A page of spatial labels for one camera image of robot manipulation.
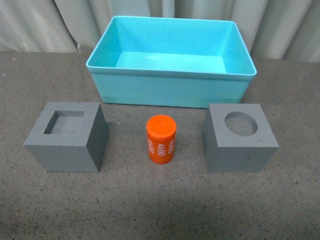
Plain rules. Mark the orange cylinder white numbers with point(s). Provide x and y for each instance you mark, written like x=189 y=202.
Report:
x=161 y=135

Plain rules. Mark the gray cube round hole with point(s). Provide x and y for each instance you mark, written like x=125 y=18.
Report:
x=237 y=138

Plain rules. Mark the gray cube square hole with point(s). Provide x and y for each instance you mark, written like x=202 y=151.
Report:
x=69 y=137

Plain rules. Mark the blue plastic box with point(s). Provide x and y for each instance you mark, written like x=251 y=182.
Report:
x=171 y=62

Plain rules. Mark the gray curtain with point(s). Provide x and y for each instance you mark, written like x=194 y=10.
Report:
x=271 y=29

